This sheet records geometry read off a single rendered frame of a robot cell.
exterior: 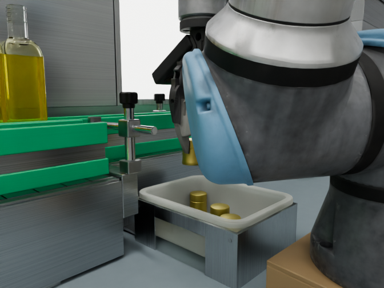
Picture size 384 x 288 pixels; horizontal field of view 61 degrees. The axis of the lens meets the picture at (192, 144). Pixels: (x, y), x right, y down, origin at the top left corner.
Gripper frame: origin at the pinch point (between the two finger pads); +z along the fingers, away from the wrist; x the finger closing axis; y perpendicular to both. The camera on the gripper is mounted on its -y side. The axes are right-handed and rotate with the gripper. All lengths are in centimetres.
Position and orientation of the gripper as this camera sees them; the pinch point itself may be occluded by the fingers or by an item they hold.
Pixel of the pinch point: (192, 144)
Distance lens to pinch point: 56.6
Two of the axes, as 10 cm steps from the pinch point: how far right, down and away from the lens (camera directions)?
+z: 0.0, 9.9, 1.5
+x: 6.7, -1.1, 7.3
